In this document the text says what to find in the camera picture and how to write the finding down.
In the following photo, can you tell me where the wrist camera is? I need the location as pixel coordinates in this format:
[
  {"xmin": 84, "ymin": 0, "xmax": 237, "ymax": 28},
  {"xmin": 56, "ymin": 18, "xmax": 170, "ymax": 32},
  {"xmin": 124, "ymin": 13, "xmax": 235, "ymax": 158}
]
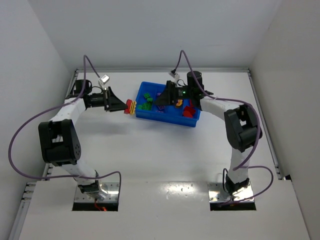
[
  {"xmin": 98, "ymin": 74, "xmax": 110, "ymax": 90},
  {"xmin": 168, "ymin": 69, "xmax": 180, "ymax": 83}
]

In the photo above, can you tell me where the metal base plate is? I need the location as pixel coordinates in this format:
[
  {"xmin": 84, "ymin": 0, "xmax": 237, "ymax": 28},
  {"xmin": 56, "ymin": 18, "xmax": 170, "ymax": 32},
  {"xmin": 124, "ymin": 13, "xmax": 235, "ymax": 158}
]
[
  {"xmin": 207, "ymin": 182, "xmax": 255, "ymax": 204},
  {"xmin": 74, "ymin": 182, "xmax": 120, "ymax": 204}
]

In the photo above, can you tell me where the burger printed lego brick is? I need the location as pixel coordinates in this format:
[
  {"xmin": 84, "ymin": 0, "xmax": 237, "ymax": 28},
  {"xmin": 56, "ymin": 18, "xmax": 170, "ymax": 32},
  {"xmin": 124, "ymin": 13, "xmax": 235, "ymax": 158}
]
[{"xmin": 129, "ymin": 101, "xmax": 137, "ymax": 115}]

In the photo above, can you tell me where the blue divided plastic bin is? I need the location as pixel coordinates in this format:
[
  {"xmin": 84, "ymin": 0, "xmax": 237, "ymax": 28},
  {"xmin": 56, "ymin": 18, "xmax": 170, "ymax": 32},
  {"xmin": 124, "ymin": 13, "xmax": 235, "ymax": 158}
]
[{"xmin": 134, "ymin": 81, "xmax": 202, "ymax": 128}]

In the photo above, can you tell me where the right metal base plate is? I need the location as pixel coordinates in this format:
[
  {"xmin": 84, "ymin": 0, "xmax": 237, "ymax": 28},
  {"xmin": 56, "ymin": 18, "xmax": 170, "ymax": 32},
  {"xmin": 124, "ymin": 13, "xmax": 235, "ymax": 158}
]
[{"xmin": 207, "ymin": 182, "xmax": 255, "ymax": 204}]

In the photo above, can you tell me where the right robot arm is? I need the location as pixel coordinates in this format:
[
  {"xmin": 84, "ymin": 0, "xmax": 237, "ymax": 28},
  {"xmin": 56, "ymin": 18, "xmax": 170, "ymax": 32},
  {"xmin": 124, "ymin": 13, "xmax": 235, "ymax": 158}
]
[{"xmin": 154, "ymin": 71, "xmax": 262, "ymax": 195}]

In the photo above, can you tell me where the purple rounded lego brick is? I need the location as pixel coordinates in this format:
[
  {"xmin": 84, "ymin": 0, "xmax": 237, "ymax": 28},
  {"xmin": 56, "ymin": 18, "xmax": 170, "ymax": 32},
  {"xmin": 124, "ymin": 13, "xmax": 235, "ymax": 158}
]
[{"xmin": 156, "ymin": 105, "xmax": 166, "ymax": 113}]

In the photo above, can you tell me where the green curved lego brick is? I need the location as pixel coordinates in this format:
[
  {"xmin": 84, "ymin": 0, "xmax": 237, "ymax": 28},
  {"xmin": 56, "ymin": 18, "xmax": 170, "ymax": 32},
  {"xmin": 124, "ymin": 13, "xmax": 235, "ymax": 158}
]
[{"xmin": 137, "ymin": 102, "xmax": 152, "ymax": 111}]

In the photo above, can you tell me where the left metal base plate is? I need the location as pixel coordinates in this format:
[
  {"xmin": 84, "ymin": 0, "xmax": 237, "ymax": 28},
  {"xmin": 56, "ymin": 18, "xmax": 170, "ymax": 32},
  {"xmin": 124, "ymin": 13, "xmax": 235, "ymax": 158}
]
[{"xmin": 74, "ymin": 182, "xmax": 120, "ymax": 204}]

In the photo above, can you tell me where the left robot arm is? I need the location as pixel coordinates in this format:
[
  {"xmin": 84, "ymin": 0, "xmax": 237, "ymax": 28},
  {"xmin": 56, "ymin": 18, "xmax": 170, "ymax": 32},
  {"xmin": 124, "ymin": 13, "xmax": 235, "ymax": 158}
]
[{"xmin": 38, "ymin": 75, "xmax": 128, "ymax": 200}]

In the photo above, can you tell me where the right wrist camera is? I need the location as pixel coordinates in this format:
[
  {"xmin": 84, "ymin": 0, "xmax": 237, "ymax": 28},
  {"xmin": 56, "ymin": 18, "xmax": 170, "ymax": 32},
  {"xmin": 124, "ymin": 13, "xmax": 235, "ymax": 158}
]
[{"xmin": 168, "ymin": 69, "xmax": 180, "ymax": 83}]

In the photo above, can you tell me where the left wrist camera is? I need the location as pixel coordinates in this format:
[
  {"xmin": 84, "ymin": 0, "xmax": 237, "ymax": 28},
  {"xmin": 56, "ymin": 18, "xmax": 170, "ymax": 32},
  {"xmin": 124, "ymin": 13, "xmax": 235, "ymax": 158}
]
[{"xmin": 98, "ymin": 74, "xmax": 110, "ymax": 90}]

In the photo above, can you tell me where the yellow printed lego brick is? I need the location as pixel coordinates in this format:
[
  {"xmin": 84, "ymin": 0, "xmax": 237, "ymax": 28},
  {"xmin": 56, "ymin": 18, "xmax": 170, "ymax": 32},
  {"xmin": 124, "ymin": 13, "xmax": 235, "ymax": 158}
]
[{"xmin": 175, "ymin": 99, "xmax": 184, "ymax": 108}]

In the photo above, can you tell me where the red flower lego brick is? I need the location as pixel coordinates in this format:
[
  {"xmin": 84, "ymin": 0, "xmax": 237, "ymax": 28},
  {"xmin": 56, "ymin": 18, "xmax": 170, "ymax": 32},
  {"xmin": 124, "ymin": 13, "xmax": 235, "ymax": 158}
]
[{"xmin": 182, "ymin": 105, "xmax": 196, "ymax": 118}]

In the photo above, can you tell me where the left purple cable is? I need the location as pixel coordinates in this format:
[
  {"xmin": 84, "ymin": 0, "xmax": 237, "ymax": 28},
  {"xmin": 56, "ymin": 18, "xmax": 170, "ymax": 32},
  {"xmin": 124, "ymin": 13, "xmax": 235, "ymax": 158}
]
[{"xmin": 8, "ymin": 54, "xmax": 122, "ymax": 181}]

